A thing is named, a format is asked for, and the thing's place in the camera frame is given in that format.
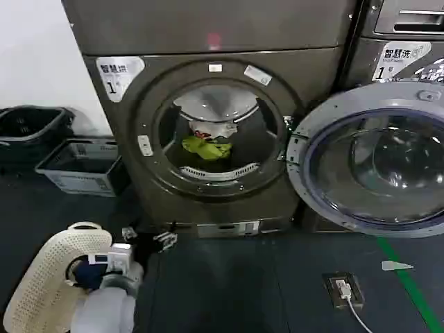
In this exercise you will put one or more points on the round glass dryer door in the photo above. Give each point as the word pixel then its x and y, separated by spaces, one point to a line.
pixel 378 163

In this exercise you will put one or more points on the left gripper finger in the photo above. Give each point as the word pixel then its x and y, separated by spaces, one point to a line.
pixel 166 240
pixel 129 232

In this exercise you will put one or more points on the grey plastic crate basket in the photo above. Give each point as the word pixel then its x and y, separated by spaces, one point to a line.
pixel 79 177

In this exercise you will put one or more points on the green floor tape line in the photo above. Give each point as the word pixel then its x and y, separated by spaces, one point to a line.
pixel 406 281

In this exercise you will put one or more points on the cream perforated laundry basket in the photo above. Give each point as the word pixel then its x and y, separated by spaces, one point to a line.
pixel 41 277

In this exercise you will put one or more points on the dark plastic basket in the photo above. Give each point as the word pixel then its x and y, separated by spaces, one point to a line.
pixel 31 125

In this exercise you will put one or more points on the dark blue garment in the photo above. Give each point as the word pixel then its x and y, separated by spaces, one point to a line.
pixel 87 275

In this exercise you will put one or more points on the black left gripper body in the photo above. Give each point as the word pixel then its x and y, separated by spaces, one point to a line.
pixel 144 248

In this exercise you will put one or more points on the green garment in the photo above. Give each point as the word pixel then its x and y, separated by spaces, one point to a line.
pixel 208 149

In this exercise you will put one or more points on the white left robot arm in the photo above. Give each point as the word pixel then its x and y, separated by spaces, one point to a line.
pixel 104 308

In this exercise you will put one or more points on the white tape arrow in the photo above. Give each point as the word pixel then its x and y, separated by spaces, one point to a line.
pixel 395 265

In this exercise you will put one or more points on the floor outlet box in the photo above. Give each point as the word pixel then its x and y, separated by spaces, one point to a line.
pixel 350 301

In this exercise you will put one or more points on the grey front-load dryer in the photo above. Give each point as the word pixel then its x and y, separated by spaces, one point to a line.
pixel 215 66

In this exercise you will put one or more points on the white printed garment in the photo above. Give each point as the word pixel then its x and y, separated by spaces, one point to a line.
pixel 208 127

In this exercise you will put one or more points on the grey dryer with drawer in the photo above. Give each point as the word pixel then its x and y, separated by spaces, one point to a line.
pixel 364 62

